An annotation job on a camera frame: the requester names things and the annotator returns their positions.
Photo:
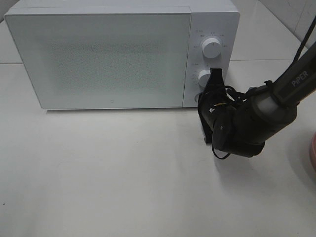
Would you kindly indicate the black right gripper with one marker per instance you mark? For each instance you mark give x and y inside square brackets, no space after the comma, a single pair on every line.
[213,102]

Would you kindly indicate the pink round plate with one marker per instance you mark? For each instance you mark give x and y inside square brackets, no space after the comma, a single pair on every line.
[313,152]

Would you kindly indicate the white microwave door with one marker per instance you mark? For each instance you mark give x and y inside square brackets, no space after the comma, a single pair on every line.
[104,61]

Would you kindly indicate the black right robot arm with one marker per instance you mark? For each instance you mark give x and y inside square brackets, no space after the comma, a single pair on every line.
[240,123]

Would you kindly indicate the lower white timer knob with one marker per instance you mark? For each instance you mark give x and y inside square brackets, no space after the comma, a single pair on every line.
[203,77]

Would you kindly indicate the upper white power knob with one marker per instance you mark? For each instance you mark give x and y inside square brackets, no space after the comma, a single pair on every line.
[211,47]

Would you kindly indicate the white microwave oven body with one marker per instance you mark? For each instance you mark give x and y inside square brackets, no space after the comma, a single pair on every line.
[208,18]

